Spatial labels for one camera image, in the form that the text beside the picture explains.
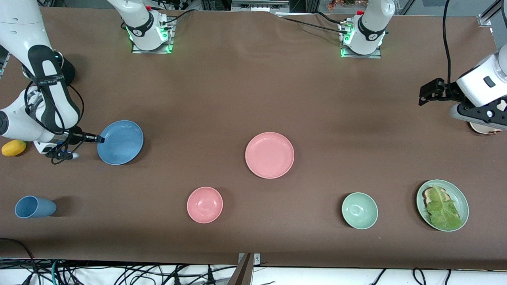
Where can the cream toaster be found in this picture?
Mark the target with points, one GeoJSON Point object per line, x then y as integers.
{"type": "Point", "coordinates": [485, 130]}

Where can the metal table clamp bracket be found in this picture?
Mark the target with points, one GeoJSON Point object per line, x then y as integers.
{"type": "Point", "coordinates": [257, 259]}

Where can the blue plate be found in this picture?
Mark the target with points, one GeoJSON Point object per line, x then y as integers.
{"type": "Point", "coordinates": [121, 142]}

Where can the blue plastic cup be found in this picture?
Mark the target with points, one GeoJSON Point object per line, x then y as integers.
{"type": "Point", "coordinates": [35, 207]}

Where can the dark camera stand pole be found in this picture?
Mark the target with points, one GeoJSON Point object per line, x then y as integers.
{"type": "Point", "coordinates": [243, 273]}

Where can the green plate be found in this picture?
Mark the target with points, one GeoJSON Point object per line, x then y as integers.
{"type": "Point", "coordinates": [459, 200]}

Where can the grey power strip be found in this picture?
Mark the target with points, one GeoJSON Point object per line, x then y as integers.
{"type": "Point", "coordinates": [257, 6]}

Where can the yellow lemon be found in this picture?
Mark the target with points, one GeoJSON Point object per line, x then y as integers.
{"type": "Point", "coordinates": [14, 149]}

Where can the toasted bread slice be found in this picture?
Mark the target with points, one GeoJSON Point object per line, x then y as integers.
{"type": "Point", "coordinates": [426, 194]}

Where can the orange artificial flowers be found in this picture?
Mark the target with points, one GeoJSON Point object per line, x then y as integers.
{"type": "Point", "coordinates": [336, 4]}

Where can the green lettuce leaf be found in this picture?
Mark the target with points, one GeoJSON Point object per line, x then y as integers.
{"type": "Point", "coordinates": [443, 211]}

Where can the green bowl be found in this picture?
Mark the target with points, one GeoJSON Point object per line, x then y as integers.
{"type": "Point", "coordinates": [359, 210]}

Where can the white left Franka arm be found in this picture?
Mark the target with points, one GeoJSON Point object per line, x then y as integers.
{"type": "Point", "coordinates": [372, 23]}

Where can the pink bowl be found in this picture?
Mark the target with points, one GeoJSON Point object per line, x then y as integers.
{"type": "Point", "coordinates": [204, 205]}

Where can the brown table cover sheet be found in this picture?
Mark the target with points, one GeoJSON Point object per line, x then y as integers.
{"type": "Point", "coordinates": [237, 79]}

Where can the aluminium frame profile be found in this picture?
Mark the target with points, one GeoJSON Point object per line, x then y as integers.
{"type": "Point", "coordinates": [485, 19]}

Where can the pink plate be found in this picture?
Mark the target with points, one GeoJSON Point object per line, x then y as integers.
{"type": "Point", "coordinates": [269, 155]}

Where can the glass lid with blue knob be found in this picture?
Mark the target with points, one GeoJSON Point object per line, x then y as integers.
{"type": "Point", "coordinates": [59, 59]}

